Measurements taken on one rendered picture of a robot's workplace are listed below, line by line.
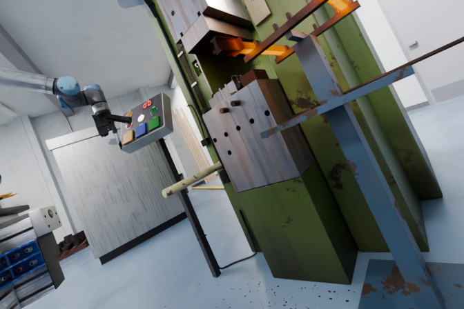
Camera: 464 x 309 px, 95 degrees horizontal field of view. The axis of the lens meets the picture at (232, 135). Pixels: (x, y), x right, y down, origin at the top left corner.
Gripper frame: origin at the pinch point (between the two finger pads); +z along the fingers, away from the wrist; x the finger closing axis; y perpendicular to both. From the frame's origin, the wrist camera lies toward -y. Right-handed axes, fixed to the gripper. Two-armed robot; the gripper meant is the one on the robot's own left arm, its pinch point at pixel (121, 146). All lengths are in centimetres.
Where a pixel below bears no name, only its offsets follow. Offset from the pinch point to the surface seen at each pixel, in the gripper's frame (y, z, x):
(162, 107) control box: -28.3, -15.2, -3.9
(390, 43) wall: -448, -31, -68
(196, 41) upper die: -52, -35, 26
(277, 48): -60, -2, 66
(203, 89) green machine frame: -55, -18, 1
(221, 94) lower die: -52, -3, 27
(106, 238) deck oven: 60, 66, -222
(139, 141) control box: -9.5, -2.0, -11.7
